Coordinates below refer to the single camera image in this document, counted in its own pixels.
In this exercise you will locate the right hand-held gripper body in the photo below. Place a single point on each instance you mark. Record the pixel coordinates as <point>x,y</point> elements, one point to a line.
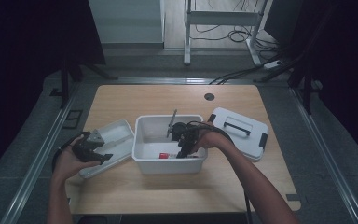
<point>183,133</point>

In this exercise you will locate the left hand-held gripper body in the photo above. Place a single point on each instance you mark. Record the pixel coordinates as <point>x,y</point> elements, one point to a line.
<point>88,144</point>

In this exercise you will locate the white plastic storage box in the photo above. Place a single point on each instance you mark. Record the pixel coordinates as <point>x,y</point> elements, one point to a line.
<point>167,165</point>

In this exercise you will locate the white plastic tray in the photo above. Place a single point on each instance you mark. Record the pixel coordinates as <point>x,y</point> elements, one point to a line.
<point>118,140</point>

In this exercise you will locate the person's left hand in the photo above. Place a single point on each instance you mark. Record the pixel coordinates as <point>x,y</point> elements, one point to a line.
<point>68,161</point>

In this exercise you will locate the person's right hand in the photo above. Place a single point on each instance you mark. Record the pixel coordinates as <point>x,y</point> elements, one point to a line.
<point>213,140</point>

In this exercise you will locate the black tripod stand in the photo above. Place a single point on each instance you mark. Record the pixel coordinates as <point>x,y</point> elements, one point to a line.
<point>65,81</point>

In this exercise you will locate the dark curtain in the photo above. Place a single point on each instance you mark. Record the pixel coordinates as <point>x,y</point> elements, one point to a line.
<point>28,62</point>
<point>348,77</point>

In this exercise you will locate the white power strip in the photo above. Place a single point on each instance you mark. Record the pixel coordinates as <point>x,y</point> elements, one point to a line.
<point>272,64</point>

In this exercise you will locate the white cabinet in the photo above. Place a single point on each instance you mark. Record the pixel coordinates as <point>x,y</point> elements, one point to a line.
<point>127,21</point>

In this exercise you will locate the black stand with long legs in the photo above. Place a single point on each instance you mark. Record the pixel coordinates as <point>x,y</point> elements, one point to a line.
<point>304,77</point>

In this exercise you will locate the dark monitor panel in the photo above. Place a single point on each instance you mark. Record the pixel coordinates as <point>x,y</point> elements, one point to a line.
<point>281,21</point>

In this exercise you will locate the black floor socket frame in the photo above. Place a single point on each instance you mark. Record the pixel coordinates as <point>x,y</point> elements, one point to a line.
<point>73,119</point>

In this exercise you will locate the metal floor rail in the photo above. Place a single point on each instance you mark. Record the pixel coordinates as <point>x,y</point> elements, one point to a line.
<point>326,155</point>
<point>34,174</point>

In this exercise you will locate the white metal stand frame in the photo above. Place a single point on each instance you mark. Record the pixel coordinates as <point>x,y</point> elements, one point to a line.
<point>220,18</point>

